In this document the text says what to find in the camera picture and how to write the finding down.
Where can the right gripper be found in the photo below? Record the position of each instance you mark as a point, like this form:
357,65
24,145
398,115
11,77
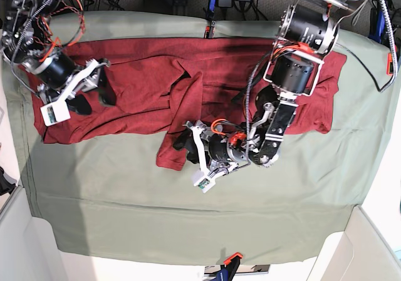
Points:
58,70

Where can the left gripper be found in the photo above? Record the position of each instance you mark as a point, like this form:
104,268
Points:
224,144

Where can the red T-shirt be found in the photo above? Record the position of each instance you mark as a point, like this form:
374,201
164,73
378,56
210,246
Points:
160,84

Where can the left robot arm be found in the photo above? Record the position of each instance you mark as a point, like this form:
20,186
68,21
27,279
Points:
289,70

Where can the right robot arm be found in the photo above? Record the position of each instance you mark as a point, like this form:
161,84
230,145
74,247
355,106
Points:
27,40

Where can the bottom blue orange clamp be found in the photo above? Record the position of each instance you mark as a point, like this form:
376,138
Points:
229,268

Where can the right orange black clamp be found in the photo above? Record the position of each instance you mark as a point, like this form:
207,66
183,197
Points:
389,69

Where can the right blue clamp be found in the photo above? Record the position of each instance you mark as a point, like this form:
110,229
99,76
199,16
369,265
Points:
377,25

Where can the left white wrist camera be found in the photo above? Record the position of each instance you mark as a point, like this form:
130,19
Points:
205,177

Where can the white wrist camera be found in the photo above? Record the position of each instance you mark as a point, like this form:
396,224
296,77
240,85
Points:
205,177
57,111

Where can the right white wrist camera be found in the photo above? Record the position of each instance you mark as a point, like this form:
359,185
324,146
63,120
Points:
57,111

